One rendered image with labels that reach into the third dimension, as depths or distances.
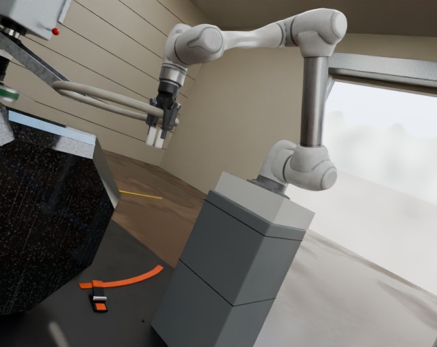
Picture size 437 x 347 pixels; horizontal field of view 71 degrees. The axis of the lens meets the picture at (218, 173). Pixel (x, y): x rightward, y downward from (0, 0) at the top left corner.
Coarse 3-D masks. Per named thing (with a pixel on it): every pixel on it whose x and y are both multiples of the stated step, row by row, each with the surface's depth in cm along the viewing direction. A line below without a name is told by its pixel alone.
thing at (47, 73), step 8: (0, 32) 133; (0, 40) 133; (8, 40) 132; (8, 48) 132; (16, 48) 131; (24, 48) 143; (16, 56) 130; (24, 56) 129; (32, 56) 142; (24, 64) 129; (32, 64) 128; (40, 64) 127; (48, 64) 140; (40, 72) 127; (48, 72) 126; (56, 72) 138; (48, 80) 126; (56, 80) 125; (64, 80) 137
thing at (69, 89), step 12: (60, 84) 104; (72, 84) 101; (72, 96) 128; (84, 96) 134; (96, 96) 101; (108, 96) 100; (120, 96) 101; (108, 108) 143; (120, 108) 145; (144, 108) 105; (156, 108) 109; (144, 120) 146
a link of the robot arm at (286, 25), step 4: (296, 16) 128; (284, 20) 132; (288, 20) 130; (292, 20) 128; (280, 24) 130; (284, 24) 131; (288, 24) 129; (284, 28) 130; (288, 28) 129; (284, 32) 130; (288, 32) 130; (284, 36) 131; (288, 36) 131; (284, 40) 132; (288, 40) 132; (292, 40) 130; (284, 44) 134; (288, 44) 133; (292, 44) 132
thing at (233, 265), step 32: (224, 224) 147; (256, 224) 136; (192, 256) 155; (224, 256) 143; (256, 256) 134; (288, 256) 157; (192, 288) 151; (224, 288) 139; (256, 288) 145; (160, 320) 159; (192, 320) 146; (224, 320) 136; (256, 320) 157
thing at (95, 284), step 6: (96, 282) 169; (102, 282) 171; (96, 288) 166; (102, 288) 168; (96, 294) 163; (102, 294) 164; (96, 300) 160; (102, 300) 162; (96, 306) 156; (102, 306) 158
